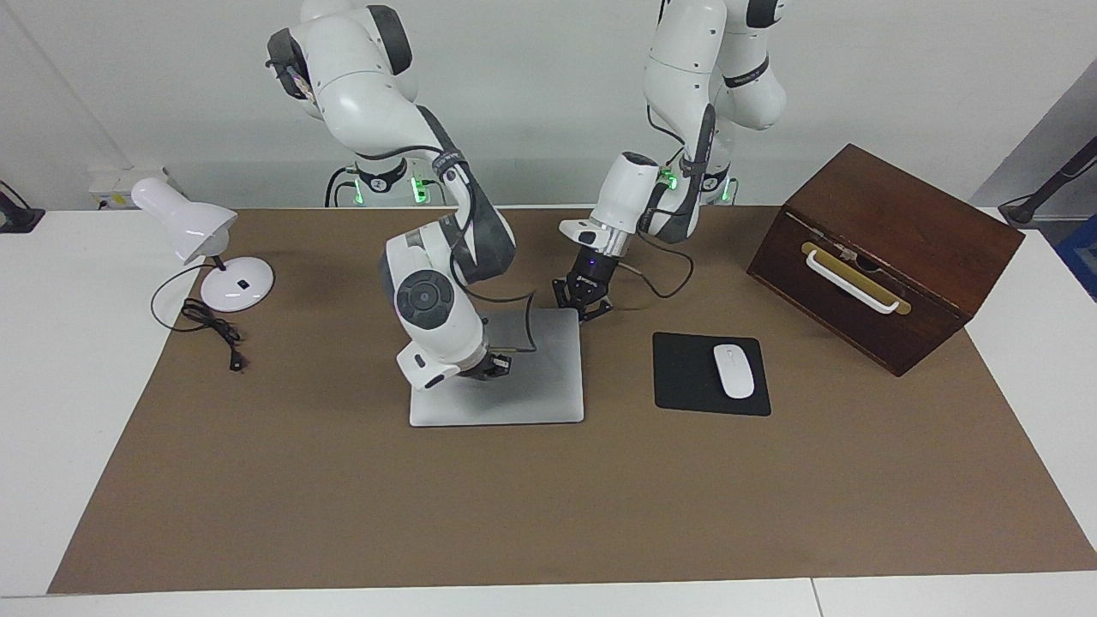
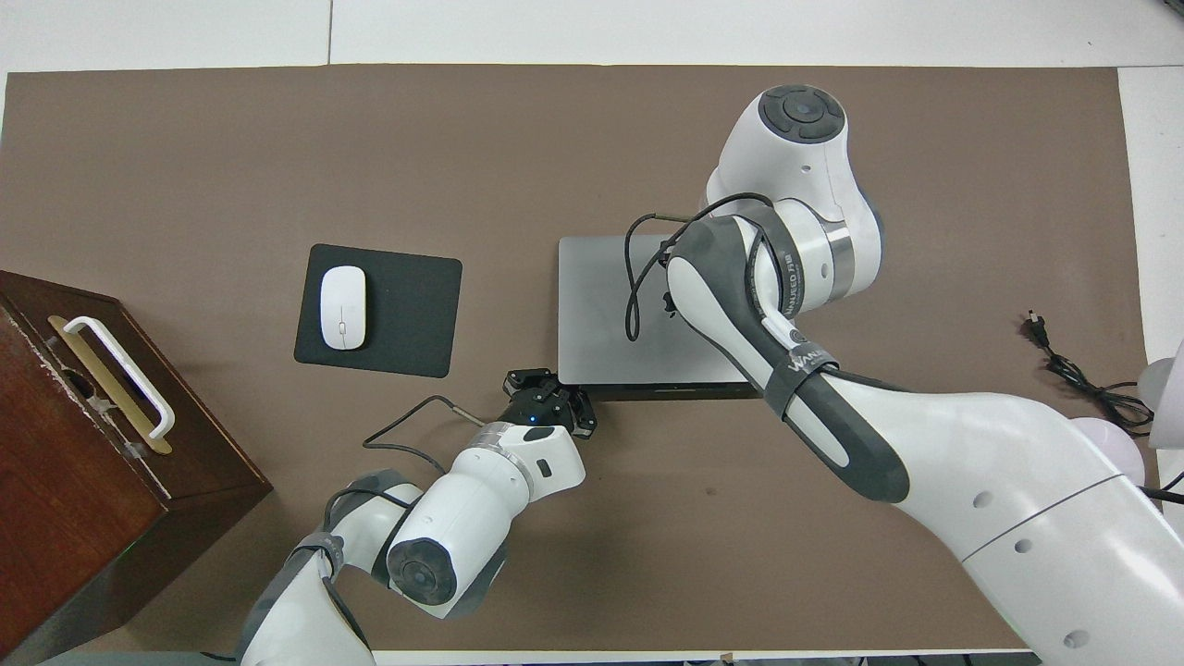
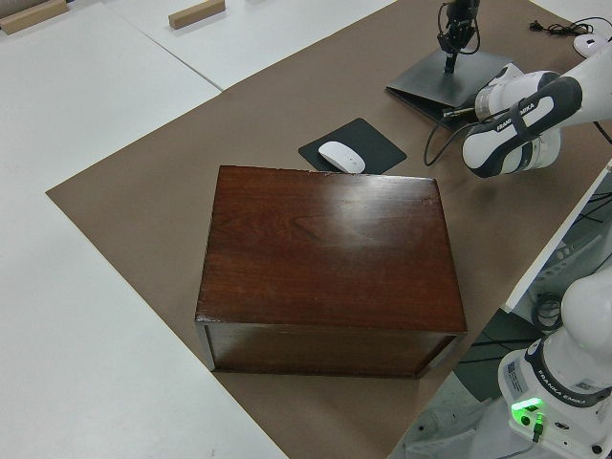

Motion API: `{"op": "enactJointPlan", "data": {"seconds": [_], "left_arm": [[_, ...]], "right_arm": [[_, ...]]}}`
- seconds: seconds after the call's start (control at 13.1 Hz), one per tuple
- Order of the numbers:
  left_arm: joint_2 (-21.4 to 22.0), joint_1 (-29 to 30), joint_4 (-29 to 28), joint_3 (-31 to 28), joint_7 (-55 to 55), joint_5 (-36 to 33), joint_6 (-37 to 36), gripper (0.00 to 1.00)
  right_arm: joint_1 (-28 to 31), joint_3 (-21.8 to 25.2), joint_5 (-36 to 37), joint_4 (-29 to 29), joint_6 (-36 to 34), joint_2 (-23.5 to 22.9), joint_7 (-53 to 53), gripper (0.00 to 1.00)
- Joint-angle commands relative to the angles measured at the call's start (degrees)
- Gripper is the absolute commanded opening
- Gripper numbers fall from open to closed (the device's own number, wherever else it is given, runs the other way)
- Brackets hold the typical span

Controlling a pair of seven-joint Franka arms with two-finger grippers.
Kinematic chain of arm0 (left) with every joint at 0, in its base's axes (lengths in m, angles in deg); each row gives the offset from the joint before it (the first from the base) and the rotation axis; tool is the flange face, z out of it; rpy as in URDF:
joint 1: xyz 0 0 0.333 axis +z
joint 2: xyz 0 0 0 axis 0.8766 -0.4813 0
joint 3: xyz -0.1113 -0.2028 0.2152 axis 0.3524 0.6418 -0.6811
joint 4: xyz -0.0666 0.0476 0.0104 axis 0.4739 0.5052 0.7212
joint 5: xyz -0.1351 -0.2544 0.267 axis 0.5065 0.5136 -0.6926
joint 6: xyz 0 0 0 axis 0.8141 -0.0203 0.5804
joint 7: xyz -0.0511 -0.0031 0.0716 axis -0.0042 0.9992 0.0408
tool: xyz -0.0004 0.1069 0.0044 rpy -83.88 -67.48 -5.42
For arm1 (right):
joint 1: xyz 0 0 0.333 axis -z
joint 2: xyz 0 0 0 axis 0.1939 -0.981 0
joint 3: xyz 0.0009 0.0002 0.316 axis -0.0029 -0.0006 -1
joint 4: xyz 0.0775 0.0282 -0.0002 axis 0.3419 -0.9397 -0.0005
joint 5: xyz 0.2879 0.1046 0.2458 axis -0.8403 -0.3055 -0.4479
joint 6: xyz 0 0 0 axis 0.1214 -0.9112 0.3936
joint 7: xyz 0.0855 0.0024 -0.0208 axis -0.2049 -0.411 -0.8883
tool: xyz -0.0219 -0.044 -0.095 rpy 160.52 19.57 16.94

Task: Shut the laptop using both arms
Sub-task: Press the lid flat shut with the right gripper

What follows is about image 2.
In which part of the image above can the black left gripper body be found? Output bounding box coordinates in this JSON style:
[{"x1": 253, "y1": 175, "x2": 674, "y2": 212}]
[{"x1": 504, "y1": 384, "x2": 579, "y2": 431}]

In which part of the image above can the grey aluminium laptop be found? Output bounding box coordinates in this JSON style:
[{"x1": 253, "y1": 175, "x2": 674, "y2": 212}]
[{"x1": 557, "y1": 234, "x2": 764, "y2": 401}]

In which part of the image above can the black mouse pad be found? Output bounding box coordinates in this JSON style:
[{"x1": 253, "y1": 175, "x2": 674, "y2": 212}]
[{"x1": 293, "y1": 243, "x2": 463, "y2": 378}]

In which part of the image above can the white computer mouse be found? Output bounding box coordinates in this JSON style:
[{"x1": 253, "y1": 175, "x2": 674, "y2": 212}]
[{"x1": 319, "y1": 265, "x2": 368, "y2": 352}]

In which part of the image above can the brown paper table mat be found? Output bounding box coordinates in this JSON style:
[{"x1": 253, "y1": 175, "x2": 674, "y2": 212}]
[{"x1": 0, "y1": 63, "x2": 1148, "y2": 653}]

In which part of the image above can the dark brown wooden box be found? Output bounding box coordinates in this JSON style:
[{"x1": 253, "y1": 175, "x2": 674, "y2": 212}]
[{"x1": 0, "y1": 269, "x2": 274, "y2": 666}]

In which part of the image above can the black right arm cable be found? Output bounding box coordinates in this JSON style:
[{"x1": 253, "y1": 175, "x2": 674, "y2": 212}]
[{"x1": 623, "y1": 192, "x2": 838, "y2": 371}]

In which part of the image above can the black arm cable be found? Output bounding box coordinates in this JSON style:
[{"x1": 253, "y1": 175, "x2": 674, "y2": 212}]
[
  {"x1": 623, "y1": 192, "x2": 838, "y2": 371},
  {"x1": 314, "y1": 395, "x2": 487, "y2": 648}
]

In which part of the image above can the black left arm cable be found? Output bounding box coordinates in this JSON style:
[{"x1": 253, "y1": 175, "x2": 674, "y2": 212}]
[{"x1": 314, "y1": 395, "x2": 487, "y2": 648}]

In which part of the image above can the white box handle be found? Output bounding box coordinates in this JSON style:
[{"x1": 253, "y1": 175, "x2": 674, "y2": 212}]
[{"x1": 62, "y1": 315, "x2": 177, "y2": 439}]

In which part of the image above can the brass handle plate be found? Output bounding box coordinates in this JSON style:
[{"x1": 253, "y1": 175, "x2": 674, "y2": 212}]
[{"x1": 46, "y1": 314, "x2": 174, "y2": 456}]

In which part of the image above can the black power cable with plug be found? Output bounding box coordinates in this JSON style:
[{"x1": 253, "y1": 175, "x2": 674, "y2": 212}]
[{"x1": 1022, "y1": 313, "x2": 1184, "y2": 505}]

